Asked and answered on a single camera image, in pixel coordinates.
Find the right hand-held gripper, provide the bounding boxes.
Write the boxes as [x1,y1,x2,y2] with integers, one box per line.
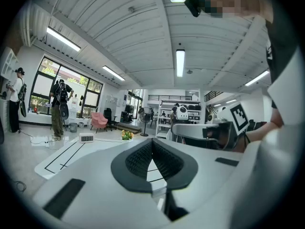
[171,103,250,151]

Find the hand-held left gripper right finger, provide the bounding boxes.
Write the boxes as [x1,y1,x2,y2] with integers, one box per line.
[152,138,248,229]

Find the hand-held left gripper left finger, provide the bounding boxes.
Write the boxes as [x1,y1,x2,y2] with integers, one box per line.
[33,138,171,229]

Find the person's right forearm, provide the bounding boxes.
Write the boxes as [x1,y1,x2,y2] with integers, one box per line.
[244,100,285,153]

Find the white shelf rack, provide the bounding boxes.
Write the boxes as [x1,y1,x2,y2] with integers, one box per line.
[156,99,202,139]

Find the potted orange yellow flowers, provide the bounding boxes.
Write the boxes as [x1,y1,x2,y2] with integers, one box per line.
[121,129,135,141]

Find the wooden step platform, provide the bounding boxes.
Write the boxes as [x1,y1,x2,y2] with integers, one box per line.
[116,122,142,135]

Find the black mezzanine railing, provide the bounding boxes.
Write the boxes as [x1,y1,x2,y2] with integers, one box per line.
[147,94,186,102]

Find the black standing fan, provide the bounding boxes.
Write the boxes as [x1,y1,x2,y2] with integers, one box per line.
[139,106,153,137]

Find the pink digital clock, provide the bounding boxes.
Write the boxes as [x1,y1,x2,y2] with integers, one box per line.
[78,132,95,144]

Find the black office chair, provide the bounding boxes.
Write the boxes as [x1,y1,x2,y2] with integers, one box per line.
[104,107,119,131]

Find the pink armchair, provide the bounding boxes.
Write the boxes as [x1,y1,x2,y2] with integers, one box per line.
[90,112,109,134]

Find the white water dispenser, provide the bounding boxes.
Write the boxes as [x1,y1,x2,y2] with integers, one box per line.
[69,94,78,125]

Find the person's black t-shirt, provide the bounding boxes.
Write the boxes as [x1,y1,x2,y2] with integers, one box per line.
[263,14,300,109]

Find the black framed window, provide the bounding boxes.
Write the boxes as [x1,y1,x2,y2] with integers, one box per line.
[29,55,103,116]

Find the person's head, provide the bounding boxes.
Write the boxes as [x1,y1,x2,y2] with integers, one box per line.
[196,0,274,23]

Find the white cupboard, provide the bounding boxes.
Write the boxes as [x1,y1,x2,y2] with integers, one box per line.
[0,46,20,132]

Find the black floor cable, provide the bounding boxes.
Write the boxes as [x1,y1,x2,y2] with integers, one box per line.
[10,180,27,192]

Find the black head-worn camera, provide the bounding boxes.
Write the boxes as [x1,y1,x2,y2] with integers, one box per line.
[184,0,207,18]

